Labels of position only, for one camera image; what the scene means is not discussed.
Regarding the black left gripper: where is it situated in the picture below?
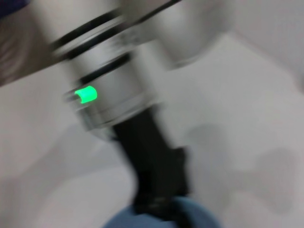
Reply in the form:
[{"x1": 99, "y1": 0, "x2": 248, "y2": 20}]
[{"x1": 111, "y1": 111, "x2": 195, "y2": 228}]

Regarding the blue ceramic bowl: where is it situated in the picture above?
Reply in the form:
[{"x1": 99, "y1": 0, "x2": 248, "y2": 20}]
[{"x1": 104, "y1": 196, "x2": 222, "y2": 228}]

